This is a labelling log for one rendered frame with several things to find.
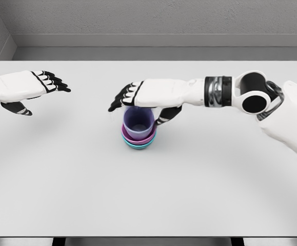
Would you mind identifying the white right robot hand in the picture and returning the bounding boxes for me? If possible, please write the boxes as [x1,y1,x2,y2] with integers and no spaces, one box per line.
[108,78,187,127]

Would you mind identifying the pink bowl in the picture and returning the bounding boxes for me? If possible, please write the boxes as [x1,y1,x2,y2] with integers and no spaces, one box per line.
[121,124,156,145]

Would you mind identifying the purple cup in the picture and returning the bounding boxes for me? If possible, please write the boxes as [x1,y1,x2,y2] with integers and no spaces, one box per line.
[123,106,155,141]

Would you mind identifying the teal bowl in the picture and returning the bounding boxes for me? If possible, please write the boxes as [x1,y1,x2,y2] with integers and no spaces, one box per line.
[122,133,156,151]

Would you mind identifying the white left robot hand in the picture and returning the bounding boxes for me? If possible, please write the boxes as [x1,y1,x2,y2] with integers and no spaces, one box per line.
[0,70,71,117]

